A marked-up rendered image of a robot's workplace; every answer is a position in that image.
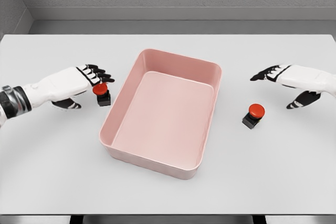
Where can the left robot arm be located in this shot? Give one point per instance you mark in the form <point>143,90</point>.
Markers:
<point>23,95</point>

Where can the red button industrial switch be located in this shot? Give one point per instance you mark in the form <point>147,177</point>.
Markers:
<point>253,116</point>
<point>103,95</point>

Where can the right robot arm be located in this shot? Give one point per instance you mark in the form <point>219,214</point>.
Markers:
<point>328,82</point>

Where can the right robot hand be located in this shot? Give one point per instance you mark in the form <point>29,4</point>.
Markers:
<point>294,78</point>

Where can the pink rectangular basket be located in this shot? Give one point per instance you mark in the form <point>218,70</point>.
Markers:
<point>160,113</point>

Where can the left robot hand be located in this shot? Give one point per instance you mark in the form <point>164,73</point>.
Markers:
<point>68,80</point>

